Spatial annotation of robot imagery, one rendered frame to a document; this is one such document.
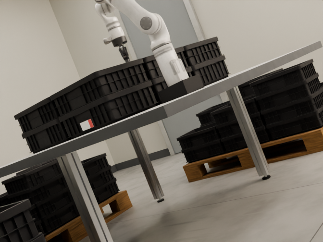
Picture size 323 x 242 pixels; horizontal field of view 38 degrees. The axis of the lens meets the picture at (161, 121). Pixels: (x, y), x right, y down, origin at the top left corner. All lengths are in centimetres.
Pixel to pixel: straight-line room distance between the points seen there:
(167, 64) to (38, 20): 489
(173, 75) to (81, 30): 475
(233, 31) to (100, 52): 202
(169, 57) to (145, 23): 18
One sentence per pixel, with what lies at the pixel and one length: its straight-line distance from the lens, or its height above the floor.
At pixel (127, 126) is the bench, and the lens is 154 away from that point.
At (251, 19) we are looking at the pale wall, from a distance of 526.
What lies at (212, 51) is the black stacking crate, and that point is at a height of 86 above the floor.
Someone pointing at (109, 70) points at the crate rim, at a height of 92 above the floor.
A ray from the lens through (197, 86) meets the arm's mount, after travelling 203.
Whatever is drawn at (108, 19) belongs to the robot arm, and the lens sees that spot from 243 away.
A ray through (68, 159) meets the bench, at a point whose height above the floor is 64.
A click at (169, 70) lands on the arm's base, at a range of 202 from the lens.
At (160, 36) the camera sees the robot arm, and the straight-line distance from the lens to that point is 208.
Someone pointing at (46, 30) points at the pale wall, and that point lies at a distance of 682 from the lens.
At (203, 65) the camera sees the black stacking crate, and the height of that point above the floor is 80.
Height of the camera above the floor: 72
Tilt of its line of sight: 2 degrees down
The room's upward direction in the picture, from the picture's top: 22 degrees counter-clockwise
